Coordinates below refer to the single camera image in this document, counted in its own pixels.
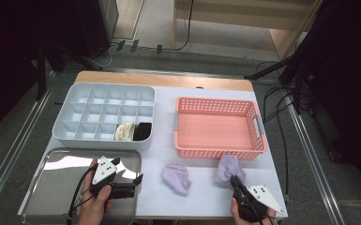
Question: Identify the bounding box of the black floor cable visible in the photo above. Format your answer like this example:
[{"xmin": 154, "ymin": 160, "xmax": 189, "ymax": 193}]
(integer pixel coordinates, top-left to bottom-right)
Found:
[
  {"xmin": 275, "ymin": 90, "xmax": 294, "ymax": 201},
  {"xmin": 256, "ymin": 60, "xmax": 294, "ymax": 125}
]

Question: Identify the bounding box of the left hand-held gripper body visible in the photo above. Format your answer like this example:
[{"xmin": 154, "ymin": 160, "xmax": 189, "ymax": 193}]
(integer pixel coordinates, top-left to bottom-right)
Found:
[{"xmin": 88, "ymin": 155, "xmax": 136, "ymax": 201}]

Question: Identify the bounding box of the left hand-held gripper cable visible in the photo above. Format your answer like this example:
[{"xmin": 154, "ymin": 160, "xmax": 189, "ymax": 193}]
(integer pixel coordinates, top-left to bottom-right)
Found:
[{"xmin": 67, "ymin": 164, "xmax": 98, "ymax": 225}]

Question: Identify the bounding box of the white divided organizer box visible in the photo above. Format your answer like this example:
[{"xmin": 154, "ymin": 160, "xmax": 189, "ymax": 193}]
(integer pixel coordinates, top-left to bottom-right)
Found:
[{"xmin": 52, "ymin": 82, "xmax": 156, "ymax": 151}]

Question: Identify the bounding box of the metal floor rail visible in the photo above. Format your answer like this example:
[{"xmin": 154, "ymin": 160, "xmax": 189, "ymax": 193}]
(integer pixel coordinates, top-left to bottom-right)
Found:
[
  {"xmin": 0, "ymin": 69, "xmax": 57, "ymax": 214},
  {"xmin": 285, "ymin": 102, "xmax": 346, "ymax": 225}
]

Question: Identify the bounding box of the black hanging cable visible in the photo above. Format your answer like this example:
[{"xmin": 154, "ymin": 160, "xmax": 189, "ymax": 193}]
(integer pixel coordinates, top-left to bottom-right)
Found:
[{"xmin": 163, "ymin": 0, "xmax": 195, "ymax": 53}]

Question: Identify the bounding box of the white floor cable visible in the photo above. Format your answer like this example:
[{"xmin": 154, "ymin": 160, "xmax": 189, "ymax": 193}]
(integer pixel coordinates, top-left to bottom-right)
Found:
[{"xmin": 87, "ymin": 43, "xmax": 120, "ymax": 68}]

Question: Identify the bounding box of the black cabinet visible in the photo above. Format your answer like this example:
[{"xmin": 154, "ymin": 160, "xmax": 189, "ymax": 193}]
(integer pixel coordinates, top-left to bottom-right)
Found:
[{"xmin": 76, "ymin": 0, "xmax": 120, "ymax": 59}]

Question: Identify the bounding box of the pink perforated basket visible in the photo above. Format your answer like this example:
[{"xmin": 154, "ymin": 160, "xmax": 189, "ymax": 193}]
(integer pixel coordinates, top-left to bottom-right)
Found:
[{"xmin": 173, "ymin": 97, "xmax": 268, "ymax": 161}]

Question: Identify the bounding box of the hand-held gripper cable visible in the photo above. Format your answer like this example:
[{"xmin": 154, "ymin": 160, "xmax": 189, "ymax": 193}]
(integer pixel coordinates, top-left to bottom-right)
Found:
[
  {"xmin": 67, "ymin": 164, "xmax": 98, "ymax": 225},
  {"xmin": 247, "ymin": 200, "xmax": 276, "ymax": 225}
]

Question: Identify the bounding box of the shiny metal tray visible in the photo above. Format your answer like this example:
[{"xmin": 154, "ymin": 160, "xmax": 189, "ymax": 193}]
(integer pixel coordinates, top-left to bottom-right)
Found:
[{"xmin": 18, "ymin": 147, "xmax": 143, "ymax": 224}]

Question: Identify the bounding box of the black sock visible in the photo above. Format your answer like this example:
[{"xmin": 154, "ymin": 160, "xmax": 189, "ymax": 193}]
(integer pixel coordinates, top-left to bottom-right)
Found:
[{"xmin": 132, "ymin": 122, "xmax": 153, "ymax": 142}]

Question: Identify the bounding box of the person's left hand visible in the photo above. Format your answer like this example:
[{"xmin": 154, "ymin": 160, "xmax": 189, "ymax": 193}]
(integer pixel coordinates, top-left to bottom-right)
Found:
[{"xmin": 76, "ymin": 158, "xmax": 113, "ymax": 219}]

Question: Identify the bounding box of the right hand-held gripper cable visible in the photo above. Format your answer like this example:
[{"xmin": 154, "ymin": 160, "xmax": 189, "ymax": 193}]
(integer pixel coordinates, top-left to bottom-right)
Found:
[{"xmin": 247, "ymin": 200, "xmax": 276, "ymax": 225}]

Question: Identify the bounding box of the dark curtain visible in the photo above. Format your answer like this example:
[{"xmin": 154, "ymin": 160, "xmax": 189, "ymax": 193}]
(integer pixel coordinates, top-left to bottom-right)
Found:
[
  {"xmin": 0, "ymin": 0, "xmax": 83, "ymax": 143},
  {"xmin": 306, "ymin": 0, "xmax": 361, "ymax": 193}
]

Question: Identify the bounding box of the cream sock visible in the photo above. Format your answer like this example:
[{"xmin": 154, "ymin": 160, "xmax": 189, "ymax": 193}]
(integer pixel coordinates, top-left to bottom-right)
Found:
[{"xmin": 114, "ymin": 121, "xmax": 136, "ymax": 142}]

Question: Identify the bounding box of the black metal stand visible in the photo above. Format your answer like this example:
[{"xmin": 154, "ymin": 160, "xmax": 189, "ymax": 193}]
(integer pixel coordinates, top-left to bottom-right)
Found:
[
  {"xmin": 36, "ymin": 40, "xmax": 104, "ymax": 101},
  {"xmin": 243, "ymin": 46, "xmax": 315, "ymax": 115}
]

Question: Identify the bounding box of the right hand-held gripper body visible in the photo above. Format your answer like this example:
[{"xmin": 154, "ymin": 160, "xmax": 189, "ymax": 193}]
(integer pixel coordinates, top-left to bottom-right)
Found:
[{"xmin": 233, "ymin": 184, "xmax": 285, "ymax": 223}]

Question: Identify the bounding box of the person's right hand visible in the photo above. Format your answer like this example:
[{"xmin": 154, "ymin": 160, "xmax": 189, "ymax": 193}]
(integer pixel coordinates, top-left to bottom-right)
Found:
[{"xmin": 230, "ymin": 198, "xmax": 277, "ymax": 225}]

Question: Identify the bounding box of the light wooden frame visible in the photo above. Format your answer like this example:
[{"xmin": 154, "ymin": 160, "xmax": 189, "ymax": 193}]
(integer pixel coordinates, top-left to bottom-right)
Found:
[{"xmin": 172, "ymin": 0, "xmax": 323, "ymax": 60}]

